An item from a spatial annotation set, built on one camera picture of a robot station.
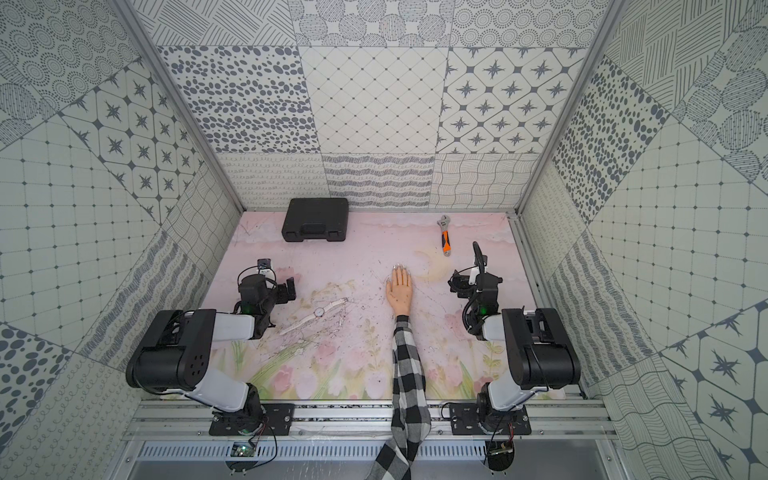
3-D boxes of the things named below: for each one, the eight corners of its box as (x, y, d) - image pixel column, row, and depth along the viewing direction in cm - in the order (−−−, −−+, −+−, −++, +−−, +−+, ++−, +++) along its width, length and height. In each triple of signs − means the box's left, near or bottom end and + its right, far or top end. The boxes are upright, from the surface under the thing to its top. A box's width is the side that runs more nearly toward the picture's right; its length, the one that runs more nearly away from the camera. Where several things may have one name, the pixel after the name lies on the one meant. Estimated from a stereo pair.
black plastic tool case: (284, 244, 113) (279, 233, 108) (295, 209, 125) (291, 198, 120) (344, 244, 113) (342, 233, 108) (349, 209, 125) (347, 198, 120)
